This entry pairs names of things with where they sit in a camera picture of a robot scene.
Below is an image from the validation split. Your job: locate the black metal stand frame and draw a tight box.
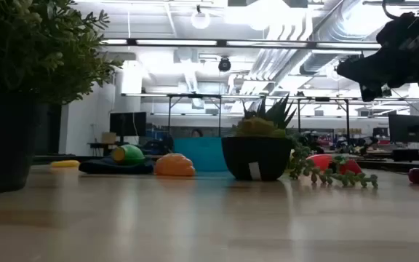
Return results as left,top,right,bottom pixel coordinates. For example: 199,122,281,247
167,93,223,138
298,97,351,145

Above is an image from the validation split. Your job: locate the black computer monitor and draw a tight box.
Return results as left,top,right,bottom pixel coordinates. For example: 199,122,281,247
109,111,147,145
388,114,419,143

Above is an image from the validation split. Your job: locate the succulent plant in black pot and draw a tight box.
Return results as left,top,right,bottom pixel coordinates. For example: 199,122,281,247
221,95,380,189

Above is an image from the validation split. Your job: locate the orange toy carrot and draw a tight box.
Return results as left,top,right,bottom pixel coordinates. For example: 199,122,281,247
306,154,363,176

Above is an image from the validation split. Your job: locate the round white ceiling lamp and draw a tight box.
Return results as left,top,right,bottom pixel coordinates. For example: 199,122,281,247
190,9,211,30

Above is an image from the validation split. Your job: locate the bushy green potted plant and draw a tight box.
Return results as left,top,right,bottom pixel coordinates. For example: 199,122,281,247
0,0,125,196

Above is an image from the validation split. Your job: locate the black overhead light bar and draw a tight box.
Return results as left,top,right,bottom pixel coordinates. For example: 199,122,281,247
100,38,382,51

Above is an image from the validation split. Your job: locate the black hanging ceiling camera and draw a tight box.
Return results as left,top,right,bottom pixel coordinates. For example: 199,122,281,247
218,57,232,73

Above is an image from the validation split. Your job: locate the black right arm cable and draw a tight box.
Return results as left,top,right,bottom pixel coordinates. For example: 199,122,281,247
381,0,398,20

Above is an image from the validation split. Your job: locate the navy blue folded cloth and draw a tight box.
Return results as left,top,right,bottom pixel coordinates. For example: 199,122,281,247
79,156,155,175

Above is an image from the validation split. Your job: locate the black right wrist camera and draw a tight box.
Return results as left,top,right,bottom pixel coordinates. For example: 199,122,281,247
375,12,418,47

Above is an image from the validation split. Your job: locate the green toy corn cob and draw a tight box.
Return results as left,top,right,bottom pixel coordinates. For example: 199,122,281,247
111,144,146,165

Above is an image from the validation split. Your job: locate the yellow toy banana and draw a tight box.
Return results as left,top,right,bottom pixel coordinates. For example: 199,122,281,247
50,159,81,169

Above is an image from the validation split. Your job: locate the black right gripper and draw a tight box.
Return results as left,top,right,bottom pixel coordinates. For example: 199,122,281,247
336,36,419,103

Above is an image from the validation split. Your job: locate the orange toy fruit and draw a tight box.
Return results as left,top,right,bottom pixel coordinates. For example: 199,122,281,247
153,153,196,178

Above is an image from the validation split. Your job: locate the blue plastic tupperware container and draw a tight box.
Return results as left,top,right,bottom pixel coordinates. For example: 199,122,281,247
172,137,228,172

